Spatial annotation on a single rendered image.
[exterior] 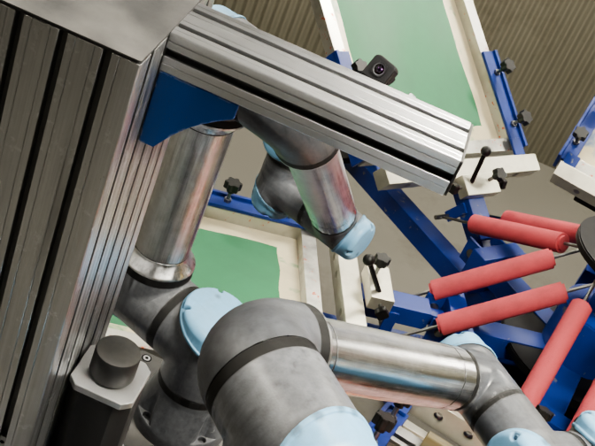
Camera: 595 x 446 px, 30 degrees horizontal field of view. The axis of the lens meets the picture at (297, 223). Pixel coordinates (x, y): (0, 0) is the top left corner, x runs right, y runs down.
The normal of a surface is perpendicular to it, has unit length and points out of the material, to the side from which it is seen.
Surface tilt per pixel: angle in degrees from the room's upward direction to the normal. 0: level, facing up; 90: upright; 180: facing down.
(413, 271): 0
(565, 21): 90
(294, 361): 5
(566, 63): 90
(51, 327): 90
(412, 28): 32
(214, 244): 0
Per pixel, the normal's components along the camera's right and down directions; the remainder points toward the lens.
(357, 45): 0.55, -0.32
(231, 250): 0.33, -0.77
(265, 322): 0.08, -0.87
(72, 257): -0.25, 0.50
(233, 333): -0.39, -0.72
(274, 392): -0.22, -0.60
